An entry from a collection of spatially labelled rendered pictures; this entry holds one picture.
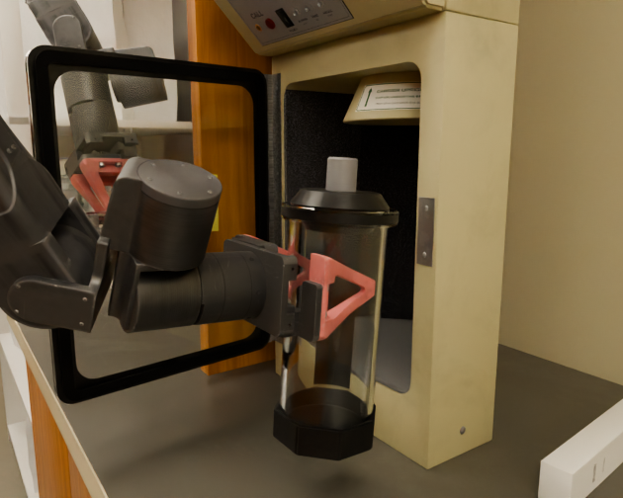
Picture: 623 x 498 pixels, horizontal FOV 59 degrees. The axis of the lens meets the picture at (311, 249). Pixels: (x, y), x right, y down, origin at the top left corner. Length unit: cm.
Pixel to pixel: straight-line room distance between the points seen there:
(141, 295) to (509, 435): 50
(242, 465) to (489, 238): 37
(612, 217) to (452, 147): 43
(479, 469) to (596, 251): 44
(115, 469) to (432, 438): 35
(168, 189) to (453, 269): 33
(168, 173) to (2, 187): 10
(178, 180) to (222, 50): 48
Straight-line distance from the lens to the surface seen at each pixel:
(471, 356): 65
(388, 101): 65
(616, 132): 94
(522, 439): 74
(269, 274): 44
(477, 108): 60
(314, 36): 68
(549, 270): 101
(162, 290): 41
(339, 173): 49
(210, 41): 83
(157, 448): 70
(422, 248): 58
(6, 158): 40
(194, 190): 37
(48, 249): 39
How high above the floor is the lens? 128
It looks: 10 degrees down
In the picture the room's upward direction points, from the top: straight up
